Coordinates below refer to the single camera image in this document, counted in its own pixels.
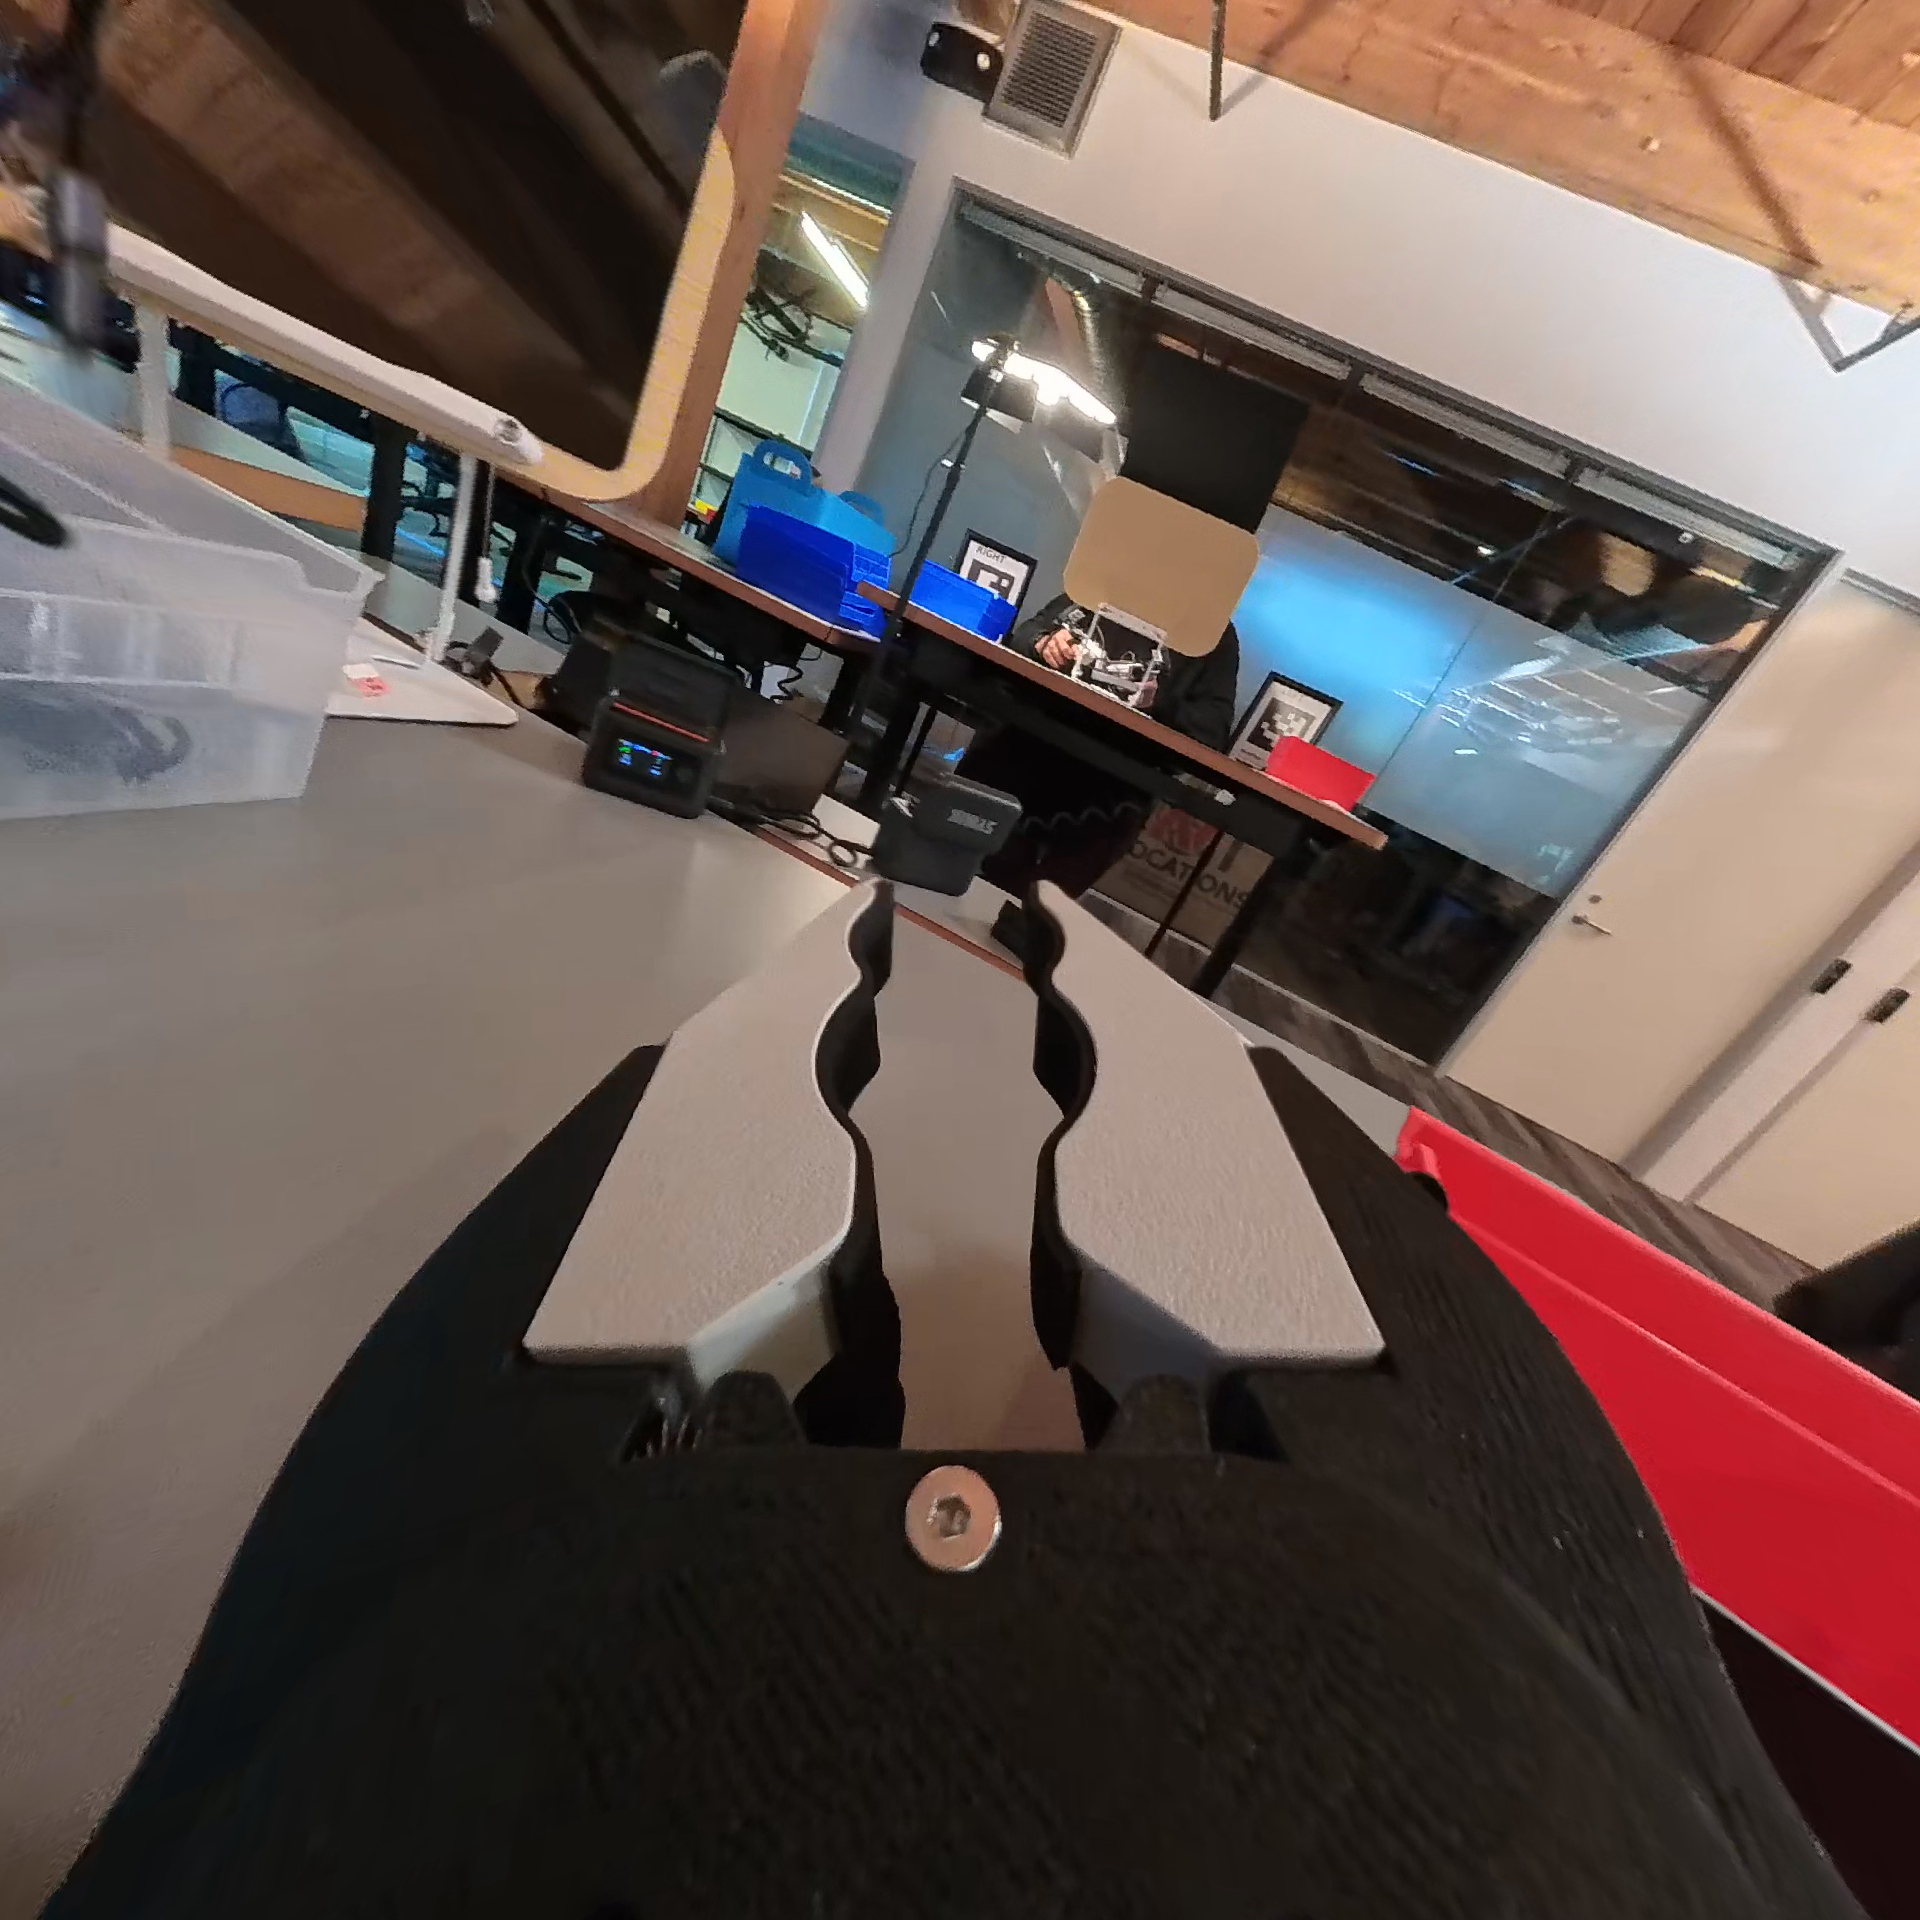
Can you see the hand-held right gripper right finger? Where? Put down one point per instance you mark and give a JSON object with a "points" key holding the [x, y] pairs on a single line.
{"points": [[1200, 1201]]}

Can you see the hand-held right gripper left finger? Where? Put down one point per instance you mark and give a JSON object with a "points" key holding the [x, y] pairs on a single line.
{"points": [[704, 1201]]}

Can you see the dark grey equipment case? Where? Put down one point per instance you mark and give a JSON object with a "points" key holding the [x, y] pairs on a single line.
{"points": [[945, 840]]}

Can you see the small red plastic bin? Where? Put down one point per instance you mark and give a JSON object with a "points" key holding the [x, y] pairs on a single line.
{"points": [[1319, 773]]}

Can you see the black portable power station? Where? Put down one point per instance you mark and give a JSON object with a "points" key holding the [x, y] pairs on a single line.
{"points": [[651, 751]]}

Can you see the black framed marker tag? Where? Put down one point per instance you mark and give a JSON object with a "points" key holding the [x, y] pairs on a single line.
{"points": [[997, 569], [1288, 717]]}

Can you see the long wooden desk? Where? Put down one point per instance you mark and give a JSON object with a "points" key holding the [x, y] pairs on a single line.
{"points": [[1050, 704]]}

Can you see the large red plastic bin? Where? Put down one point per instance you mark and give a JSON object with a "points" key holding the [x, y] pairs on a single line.
{"points": [[1695, 1425]]}

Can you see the white door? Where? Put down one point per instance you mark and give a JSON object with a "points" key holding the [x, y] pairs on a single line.
{"points": [[1681, 931]]}

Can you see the stack of blue plastic bins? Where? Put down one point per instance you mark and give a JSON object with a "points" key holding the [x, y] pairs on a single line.
{"points": [[818, 541]]}

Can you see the black tripod light stand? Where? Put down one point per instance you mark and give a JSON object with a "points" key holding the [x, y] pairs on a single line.
{"points": [[938, 569]]}

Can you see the clear plastic storage bin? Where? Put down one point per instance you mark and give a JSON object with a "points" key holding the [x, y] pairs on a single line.
{"points": [[150, 662]]}

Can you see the white desk lamp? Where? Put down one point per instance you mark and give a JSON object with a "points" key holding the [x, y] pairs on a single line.
{"points": [[301, 338]]}

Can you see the white wall vent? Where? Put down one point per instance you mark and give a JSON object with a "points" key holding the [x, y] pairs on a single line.
{"points": [[1050, 66]]}

